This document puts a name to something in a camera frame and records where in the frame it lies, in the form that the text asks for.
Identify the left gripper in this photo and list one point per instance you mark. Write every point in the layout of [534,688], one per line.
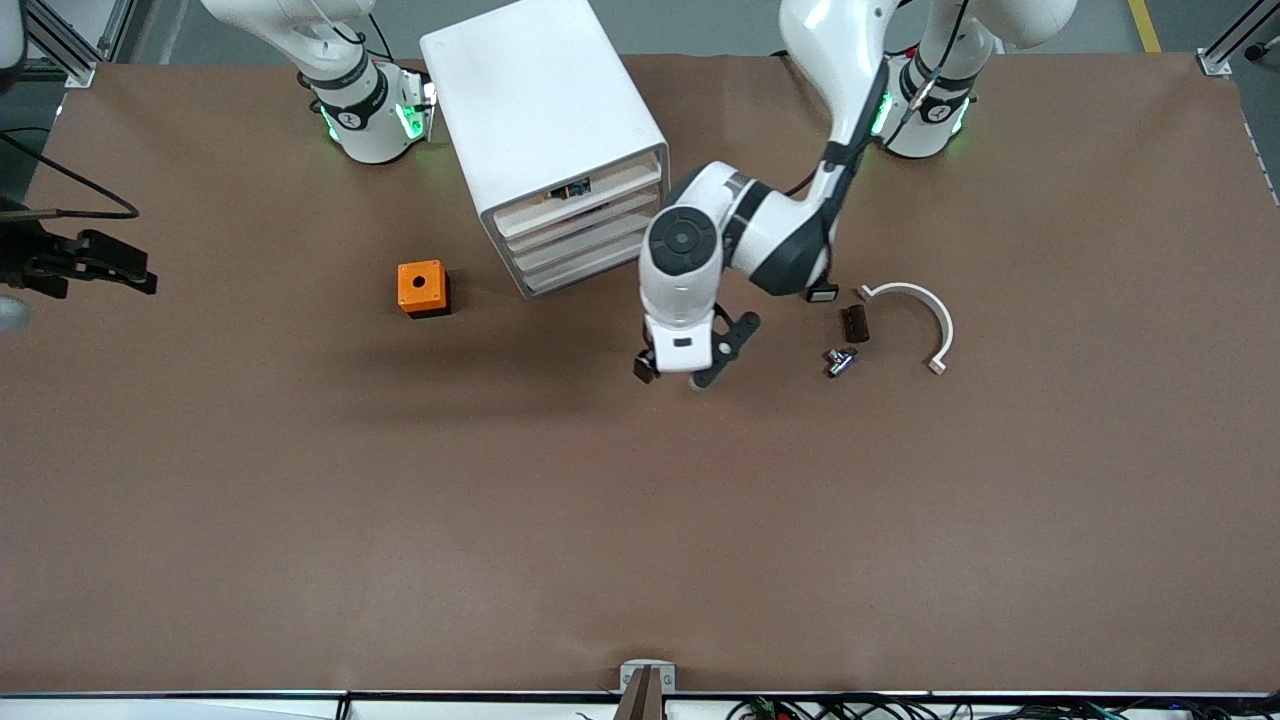
[645,369]

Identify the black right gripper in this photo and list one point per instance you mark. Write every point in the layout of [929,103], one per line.
[30,262]

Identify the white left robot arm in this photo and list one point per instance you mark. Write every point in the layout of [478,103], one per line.
[800,230]

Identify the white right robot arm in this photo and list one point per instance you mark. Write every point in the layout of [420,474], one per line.
[365,110]

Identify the orange button box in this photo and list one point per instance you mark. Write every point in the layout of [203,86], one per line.
[408,295]

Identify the chrome angle valve fitting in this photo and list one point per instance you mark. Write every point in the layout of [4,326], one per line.
[840,361]

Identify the dark brown cylinder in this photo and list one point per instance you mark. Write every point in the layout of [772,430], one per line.
[856,324]

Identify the black white square pushbutton switch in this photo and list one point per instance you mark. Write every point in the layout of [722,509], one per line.
[822,293]

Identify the aluminium frame post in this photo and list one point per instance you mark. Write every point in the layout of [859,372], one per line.
[60,50]
[1215,62]

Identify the white table edge rail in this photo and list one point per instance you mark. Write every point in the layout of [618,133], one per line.
[200,705]

